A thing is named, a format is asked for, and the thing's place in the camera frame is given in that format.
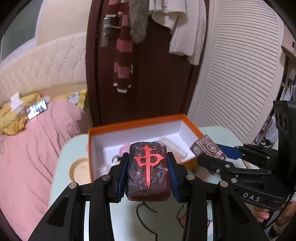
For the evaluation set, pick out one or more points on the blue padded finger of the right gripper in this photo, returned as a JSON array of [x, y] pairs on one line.
[[262, 157]]

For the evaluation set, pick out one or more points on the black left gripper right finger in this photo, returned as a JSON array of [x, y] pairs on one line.
[[232, 219]]

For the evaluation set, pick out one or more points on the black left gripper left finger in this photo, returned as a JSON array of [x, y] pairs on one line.
[[64, 220]]

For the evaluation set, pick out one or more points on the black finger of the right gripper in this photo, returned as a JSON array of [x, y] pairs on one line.
[[228, 168]]

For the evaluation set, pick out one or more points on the brown playing card box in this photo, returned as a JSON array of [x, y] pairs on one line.
[[206, 145]]

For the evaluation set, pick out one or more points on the white tube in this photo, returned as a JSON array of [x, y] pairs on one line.
[[171, 145]]

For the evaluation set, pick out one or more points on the dark red mahjong tile block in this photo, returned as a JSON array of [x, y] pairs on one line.
[[148, 177]]

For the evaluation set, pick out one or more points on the pink heart shaped object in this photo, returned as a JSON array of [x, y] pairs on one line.
[[124, 149]]

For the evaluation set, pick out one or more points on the cartoon doll figurine keychain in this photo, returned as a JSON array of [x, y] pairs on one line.
[[116, 158]]

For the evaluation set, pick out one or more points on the person's right hand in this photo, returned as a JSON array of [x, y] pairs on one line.
[[263, 214]]

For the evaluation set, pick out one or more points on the pink bed quilt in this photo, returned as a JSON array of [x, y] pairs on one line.
[[29, 160]]

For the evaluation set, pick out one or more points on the orange white cardboard box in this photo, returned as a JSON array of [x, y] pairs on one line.
[[105, 142]]

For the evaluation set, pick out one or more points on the dark brown wooden door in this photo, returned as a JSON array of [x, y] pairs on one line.
[[163, 83]]

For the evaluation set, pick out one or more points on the yellow cartoon pillow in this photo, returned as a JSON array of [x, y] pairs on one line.
[[15, 113]]

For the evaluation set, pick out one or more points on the smartphone with lit screen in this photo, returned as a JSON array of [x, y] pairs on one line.
[[36, 109]]

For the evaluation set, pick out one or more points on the white charger plug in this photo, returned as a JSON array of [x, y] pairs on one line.
[[16, 104]]

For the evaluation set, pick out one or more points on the red pink striped scarf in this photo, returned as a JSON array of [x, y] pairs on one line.
[[123, 57]]

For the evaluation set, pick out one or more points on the white knitted sweater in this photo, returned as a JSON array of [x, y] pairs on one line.
[[187, 22]]

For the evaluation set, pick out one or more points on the cream tufted headboard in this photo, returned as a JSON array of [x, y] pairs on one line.
[[58, 62]]

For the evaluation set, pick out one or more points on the grey fur scarf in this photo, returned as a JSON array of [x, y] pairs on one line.
[[139, 19]]

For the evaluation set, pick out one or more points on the silver door handle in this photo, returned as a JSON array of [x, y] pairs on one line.
[[106, 30]]

